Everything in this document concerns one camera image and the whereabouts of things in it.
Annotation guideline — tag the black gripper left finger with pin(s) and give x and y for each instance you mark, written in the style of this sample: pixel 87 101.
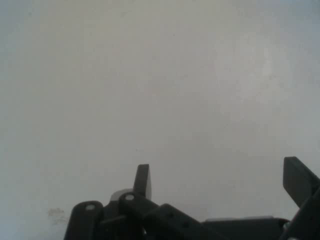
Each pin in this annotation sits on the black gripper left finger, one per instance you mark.
pixel 140 220

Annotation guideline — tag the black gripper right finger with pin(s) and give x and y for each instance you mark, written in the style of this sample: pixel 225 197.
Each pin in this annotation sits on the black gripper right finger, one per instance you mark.
pixel 297 180

